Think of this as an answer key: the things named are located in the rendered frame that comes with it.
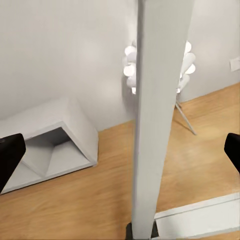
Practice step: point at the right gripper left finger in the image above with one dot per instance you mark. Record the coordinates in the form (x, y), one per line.
(12, 149)

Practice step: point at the camera tripod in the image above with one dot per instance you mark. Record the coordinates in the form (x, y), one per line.
(162, 31)

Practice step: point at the bookcase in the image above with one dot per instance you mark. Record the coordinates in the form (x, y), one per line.
(43, 160)

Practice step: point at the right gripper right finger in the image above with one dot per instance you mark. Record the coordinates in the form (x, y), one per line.
(232, 149)

